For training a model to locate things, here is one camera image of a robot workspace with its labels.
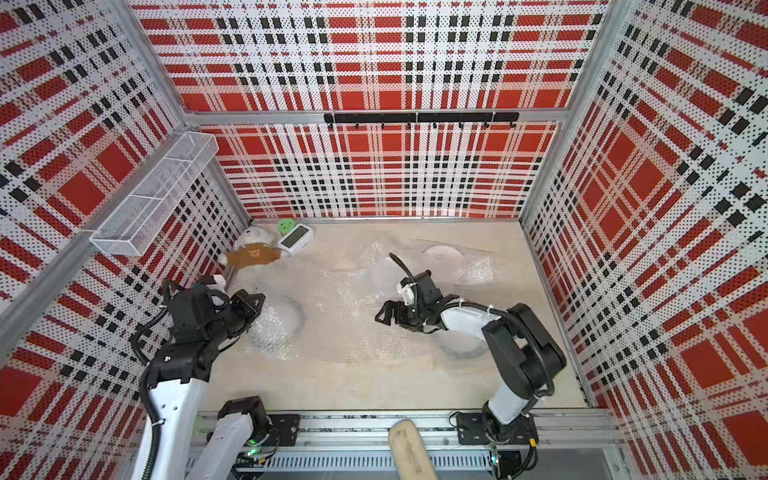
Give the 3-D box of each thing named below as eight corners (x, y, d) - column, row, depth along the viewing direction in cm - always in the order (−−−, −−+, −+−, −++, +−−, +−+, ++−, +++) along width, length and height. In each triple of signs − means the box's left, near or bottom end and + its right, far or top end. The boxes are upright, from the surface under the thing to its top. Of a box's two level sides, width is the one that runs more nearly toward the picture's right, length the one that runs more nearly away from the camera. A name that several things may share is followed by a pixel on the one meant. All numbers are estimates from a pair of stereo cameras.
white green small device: (276, 248, 112) (273, 243, 110) (304, 227, 119) (302, 221, 117) (291, 259, 109) (288, 254, 107) (318, 236, 116) (316, 231, 114)
